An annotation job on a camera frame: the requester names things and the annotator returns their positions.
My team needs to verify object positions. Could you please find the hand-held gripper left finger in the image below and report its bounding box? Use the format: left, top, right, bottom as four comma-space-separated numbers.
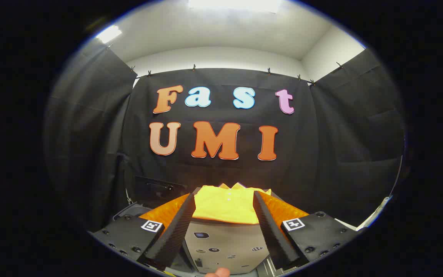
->
89, 192, 197, 270

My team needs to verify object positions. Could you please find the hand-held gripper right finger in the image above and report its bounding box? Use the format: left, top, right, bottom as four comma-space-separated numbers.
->
252, 190, 362, 270

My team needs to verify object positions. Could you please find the yellow polo shirt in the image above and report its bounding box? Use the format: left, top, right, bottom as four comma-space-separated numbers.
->
193, 183, 272, 225

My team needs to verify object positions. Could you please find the black backdrop cloth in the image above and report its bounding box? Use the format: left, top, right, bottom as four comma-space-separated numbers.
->
44, 44, 406, 231

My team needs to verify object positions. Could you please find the small ceiling light panel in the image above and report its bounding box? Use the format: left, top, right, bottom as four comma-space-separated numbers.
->
95, 25, 123, 44

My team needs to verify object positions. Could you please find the large ceiling light panel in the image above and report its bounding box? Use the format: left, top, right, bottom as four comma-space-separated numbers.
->
188, 0, 283, 13

